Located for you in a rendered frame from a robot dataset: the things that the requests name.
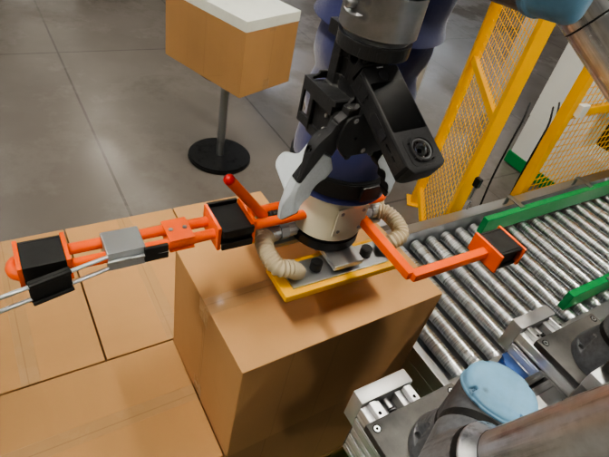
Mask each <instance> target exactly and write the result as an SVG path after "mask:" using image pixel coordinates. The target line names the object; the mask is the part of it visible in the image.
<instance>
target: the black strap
mask: <svg viewBox="0 0 609 457"><path fill-rule="evenodd" d="M294 139H295V138H293V141H292V143H291V148H290V152H292V153H295V151H294ZM380 182H381V177H379V178H378V179H376V180H371V181H364V182H347V181H343V180H337V179H333V178H329V177H326V178H325V179H324V180H322V181H320V182H319V183H318V184H317V185H316V186H315V187H314V189H313V190H314V191H316V192H318V193H320V194H323V195H325V196H327V197H331V198H334V199H343V200H358V201H359V202H363V201H367V200H371V199H378V198H379V196H380V194H381V193H382V190H381V187H380V184H381V183H380Z"/></svg>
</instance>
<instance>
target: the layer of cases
mask: <svg viewBox="0 0 609 457"><path fill-rule="evenodd" d="M231 198H237V200H238V196H235V197H229V198H224V199H231ZM217 200H222V199H216V200H211V201H207V202H212V201H217ZM207 202H202V203H197V204H192V205H187V206H183V207H178V208H174V209H173V210H172V209H164V210H160V211H155V212H151V213H146V214H141V215H137V216H131V217H127V218H122V219H114V220H109V221H104V222H99V223H94V224H90V225H85V226H80V227H76V228H68V229H66V230H65V234H64V236H65V235H66V237H65V239H66V243H72V242H76V241H82V240H86V239H91V238H99V237H100V233H102V232H106V231H112V230H116V229H125V228H129V227H134V226H137V227H138V229H145V228H149V227H154V226H158V225H161V223H160V222H161V221H163V220H169V219H177V218H182V217H185V218H186V219H195V218H200V217H203V214H204V204H207ZM60 232H63V233H64V231H63V229H62V230H57V231H53V232H48V233H43V234H39V235H34V236H29V237H24V238H16V239H11V240H7V241H2V242H0V296H1V295H2V294H5V293H8V292H10V291H13V290H16V289H17V288H20V287H21V285H20V281H15V280H12V279H11V278H10V277H8V276H7V274H6V273H5V263H6V261H7V260H8V259H9V258H10V257H12V256H13V255H14V253H13V249H12V243H11V242H12V241H16V243H18V242H23V241H27V240H33V239H38V238H47V237H51V236H56V235H59V233H60ZM175 260H176V251H175V252H169V256H168V257H167V258H161V259H157V260H153V261H149V262H146V263H143V264H139V265H135V266H131V267H124V268H120V269H115V270H112V271H107V272H104V273H102V274H100V275H98V276H95V277H91V278H89V279H86V280H84V281H82V282H80V283H77V284H75V285H73V286H74V288H75V290H74V291H72V292H69V293H67V294H65V295H62V296H60V297H57V298H54V299H52V300H49V301H47V302H44V303H42V304H41V305H38V306H34V304H33V303H32V302H30V303H27V304H25V305H22V306H19V307H17V308H14V309H12V310H9V311H7V312H4V313H3V314H0V457H227V456H226V455H225V452H224V450H223V448H222V446H221V444H220V441H219V439H218V437H217V435H216V433H215V430H214V428H213V426H212V424H211V422H210V420H209V418H208V415H207V413H206V411H205V408H204V406H203V404H202V402H201V401H200V399H199V396H198V393H197V391H196V389H195V387H194V384H193V383H192V381H191V379H190V377H189V373H188V371H187V369H186V367H185V365H184V363H183V361H182V359H181V357H180V355H179V351H178V349H177V347H176V346H175V344H174V341H173V338H174V299H175ZM350 398H351V397H350ZM350 398H348V399H346V400H344V401H342V402H340V403H338V404H336V405H333V406H331V407H329V408H327V409H325V410H323V411H321V412H320V413H317V414H315V415H313V416H311V417H309V418H307V419H304V420H303V421H301V422H299V423H296V424H294V425H292V426H290V427H288V428H286V429H284V430H283V431H281V432H279V433H275V434H273V435H271V436H269V437H267V438H265V439H264V440H262V441H260V442H257V443H255V444H253V445H251V446H248V447H246V448H245V449H243V450H241V451H239V452H236V453H234V454H232V455H230V456H228V457H321V456H323V455H325V454H327V453H328V452H331V451H333V450H334V449H336V448H338V447H340V446H342V445H343V442H344V440H345V438H346V436H347V434H348V432H349V431H350V429H351V427H352V425H351V424H350V422H349V421H348V419H347V417H346V416H345V414H344V410H345V408H346V406H347V404H348V403H349V400H350Z"/></svg>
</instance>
